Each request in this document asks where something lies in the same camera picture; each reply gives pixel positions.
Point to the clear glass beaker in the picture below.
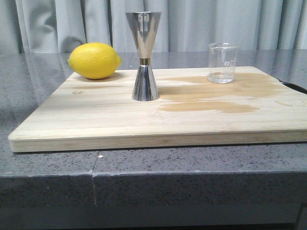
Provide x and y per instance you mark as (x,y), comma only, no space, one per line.
(222,62)

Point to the steel double jigger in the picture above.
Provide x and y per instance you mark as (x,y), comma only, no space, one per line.
(144,26)

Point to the wooden cutting board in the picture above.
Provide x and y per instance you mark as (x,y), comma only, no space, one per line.
(83,114)

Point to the yellow lemon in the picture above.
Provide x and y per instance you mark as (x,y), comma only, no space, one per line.
(94,60)

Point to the grey curtain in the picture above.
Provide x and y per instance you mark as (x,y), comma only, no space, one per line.
(58,26)

